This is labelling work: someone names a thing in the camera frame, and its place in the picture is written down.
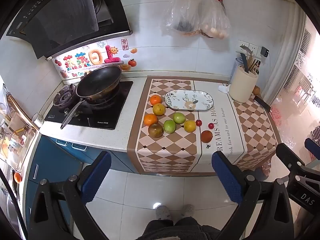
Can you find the cream utensil holder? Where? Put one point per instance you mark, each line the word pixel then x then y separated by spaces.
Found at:
pixel 242 87

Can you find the black charger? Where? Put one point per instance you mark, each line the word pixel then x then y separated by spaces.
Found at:
pixel 264 52

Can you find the checkered table mat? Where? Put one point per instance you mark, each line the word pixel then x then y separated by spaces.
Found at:
pixel 175 150

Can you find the small orange ornament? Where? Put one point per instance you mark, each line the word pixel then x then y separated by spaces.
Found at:
pixel 17 177

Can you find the black range hood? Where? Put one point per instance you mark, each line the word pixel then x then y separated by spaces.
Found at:
pixel 62 17

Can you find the person's left slipper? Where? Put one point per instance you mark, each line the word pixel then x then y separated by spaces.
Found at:
pixel 163 212

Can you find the white tissue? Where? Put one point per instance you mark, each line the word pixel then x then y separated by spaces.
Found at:
pixel 223 88

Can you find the colourful wall sticker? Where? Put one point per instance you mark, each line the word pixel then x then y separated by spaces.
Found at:
pixel 100 57

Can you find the white wall socket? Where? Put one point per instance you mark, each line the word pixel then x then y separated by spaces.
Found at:
pixel 255 47

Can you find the wooden chopsticks bundle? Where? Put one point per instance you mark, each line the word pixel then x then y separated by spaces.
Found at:
pixel 253 62

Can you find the small orange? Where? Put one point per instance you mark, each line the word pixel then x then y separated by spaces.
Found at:
pixel 155 100

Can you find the black smartphone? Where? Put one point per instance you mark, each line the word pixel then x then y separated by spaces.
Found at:
pixel 262 104

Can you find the blue kitchen cabinet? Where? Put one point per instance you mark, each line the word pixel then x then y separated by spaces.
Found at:
pixel 50 160

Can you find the metal spoon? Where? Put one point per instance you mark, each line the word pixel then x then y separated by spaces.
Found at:
pixel 245 48

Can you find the cluttered storage shelf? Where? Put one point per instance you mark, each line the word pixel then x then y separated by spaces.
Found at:
pixel 15 130

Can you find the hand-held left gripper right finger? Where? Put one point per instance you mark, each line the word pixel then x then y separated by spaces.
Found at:
pixel 226 177

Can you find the reddish brown apple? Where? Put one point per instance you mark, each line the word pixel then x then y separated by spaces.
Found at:
pixel 155 130

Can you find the yellow citrus fruit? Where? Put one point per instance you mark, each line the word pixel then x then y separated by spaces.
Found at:
pixel 159 109
pixel 190 126

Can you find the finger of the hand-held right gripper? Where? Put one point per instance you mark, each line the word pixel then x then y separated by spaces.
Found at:
pixel 312 148
pixel 287 155

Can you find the person's slipper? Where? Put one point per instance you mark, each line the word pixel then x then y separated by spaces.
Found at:
pixel 188 210
pixel 163 212

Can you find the white mug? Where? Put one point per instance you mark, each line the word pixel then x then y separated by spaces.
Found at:
pixel 37 120

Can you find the person's right slipper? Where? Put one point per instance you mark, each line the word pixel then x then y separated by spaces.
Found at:
pixel 188 210

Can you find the black glass gas stove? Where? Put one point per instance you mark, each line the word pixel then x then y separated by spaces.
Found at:
pixel 110 115

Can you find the floral ceramic plate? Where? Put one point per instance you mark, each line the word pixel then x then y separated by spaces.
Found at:
pixel 175 100

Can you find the black kitchen utensil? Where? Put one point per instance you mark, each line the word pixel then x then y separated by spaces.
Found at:
pixel 244 63

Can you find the person's dark pants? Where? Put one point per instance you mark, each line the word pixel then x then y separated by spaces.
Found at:
pixel 175 230

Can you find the large orange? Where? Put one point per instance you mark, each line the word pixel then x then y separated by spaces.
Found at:
pixel 150 119

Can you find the red cherry tomato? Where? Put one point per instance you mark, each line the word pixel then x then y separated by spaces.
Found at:
pixel 198 123
pixel 211 125

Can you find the dark orange fruit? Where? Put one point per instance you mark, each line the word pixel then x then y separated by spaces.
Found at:
pixel 206 136

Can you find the window with metal grille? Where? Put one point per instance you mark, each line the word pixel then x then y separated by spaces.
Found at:
pixel 300 92

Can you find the clear plastic bag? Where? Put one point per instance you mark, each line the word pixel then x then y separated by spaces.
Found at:
pixel 180 12
pixel 215 17

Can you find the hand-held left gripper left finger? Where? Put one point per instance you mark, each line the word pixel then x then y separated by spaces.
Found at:
pixel 96 177

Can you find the green fruit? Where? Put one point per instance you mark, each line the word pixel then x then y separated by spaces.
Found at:
pixel 179 118
pixel 169 126

